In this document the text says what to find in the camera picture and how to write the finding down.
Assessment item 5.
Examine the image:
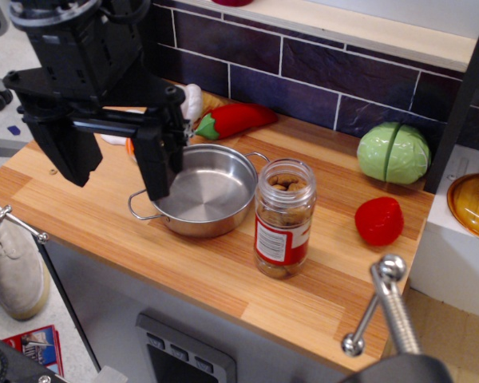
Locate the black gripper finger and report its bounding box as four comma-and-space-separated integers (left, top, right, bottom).
26, 117, 102, 187
133, 105, 188, 201

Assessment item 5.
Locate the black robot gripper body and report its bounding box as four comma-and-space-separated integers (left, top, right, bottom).
4, 1, 186, 138

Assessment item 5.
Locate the clear jar of almonds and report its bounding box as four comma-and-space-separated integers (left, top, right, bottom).
254, 158, 317, 279

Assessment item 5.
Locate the stainless steel pot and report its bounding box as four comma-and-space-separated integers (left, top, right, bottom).
128, 144, 269, 238

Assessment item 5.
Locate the orange toy salmon slice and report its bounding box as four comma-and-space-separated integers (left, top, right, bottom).
125, 138, 137, 161

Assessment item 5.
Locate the toy fried egg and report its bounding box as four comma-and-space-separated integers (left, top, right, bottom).
101, 134, 127, 146

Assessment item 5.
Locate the white toy garlic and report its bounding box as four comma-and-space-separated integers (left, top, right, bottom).
179, 84, 204, 122

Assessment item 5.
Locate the red toy chili pepper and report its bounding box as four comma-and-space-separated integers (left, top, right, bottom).
195, 103, 279, 140

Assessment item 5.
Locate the black caster wheel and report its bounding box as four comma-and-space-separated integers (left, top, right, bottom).
0, 89, 13, 111

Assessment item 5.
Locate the metal clamp screw left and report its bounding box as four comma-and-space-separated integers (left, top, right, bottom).
0, 205, 49, 244

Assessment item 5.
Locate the metal clamp screw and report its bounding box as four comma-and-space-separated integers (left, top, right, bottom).
342, 255, 452, 382
0, 205, 49, 244

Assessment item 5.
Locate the beige suede shoe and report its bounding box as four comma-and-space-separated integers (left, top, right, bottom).
0, 220, 49, 321

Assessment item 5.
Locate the magenta bowl on shelf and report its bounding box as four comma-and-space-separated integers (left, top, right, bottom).
212, 0, 253, 7

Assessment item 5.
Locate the red blue booklet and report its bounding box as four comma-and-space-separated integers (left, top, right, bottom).
2, 325, 64, 376

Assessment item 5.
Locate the grey oven control panel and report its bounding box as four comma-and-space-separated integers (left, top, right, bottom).
136, 314, 237, 383

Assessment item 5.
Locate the green toy cabbage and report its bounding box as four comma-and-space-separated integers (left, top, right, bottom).
357, 122, 431, 184

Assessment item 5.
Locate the red toy strawberry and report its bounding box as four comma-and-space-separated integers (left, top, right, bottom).
354, 197, 404, 247

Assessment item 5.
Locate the amber glass lid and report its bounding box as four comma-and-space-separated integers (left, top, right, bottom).
447, 173, 479, 237

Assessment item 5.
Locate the metal clamp screw right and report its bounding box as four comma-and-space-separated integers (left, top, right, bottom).
342, 255, 452, 382

